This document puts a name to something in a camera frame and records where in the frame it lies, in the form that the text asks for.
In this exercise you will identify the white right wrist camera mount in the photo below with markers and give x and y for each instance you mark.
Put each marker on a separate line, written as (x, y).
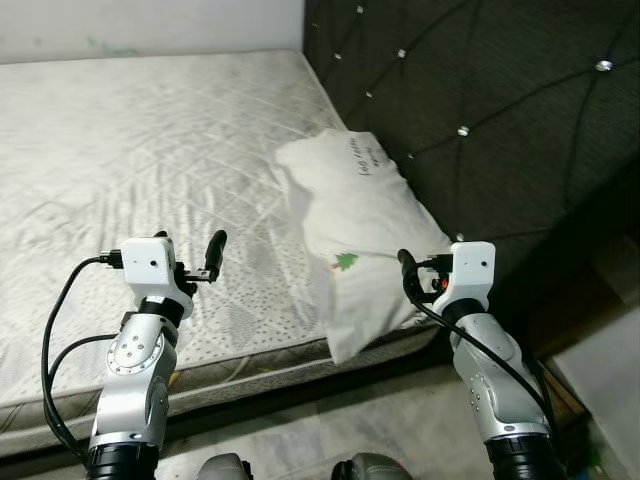
(473, 272)

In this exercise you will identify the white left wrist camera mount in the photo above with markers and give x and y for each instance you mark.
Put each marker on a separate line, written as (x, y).
(152, 265)

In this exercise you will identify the silver robot right leg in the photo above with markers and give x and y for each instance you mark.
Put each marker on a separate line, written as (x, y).
(372, 468)

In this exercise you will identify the brown floor mat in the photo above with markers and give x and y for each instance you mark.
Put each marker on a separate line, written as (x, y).
(562, 400)

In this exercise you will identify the black tufted headboard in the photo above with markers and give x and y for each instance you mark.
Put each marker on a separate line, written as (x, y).
(500, 100)

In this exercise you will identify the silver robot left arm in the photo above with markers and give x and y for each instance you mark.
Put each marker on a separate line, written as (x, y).
(135, 380)

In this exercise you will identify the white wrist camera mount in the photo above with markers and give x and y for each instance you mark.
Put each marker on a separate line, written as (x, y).
(473, 272)
(152, 265)

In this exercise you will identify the silver robot left leg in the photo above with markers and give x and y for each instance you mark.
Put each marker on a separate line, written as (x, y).
(222, 468)

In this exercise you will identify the white pillow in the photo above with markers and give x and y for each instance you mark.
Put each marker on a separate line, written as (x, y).
(360, 210)

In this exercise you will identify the white quilted mattress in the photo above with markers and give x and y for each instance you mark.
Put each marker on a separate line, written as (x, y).
(130, 150)

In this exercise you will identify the silver robot leg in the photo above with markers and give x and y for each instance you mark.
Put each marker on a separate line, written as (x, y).
(222, 468)
(372, 468)

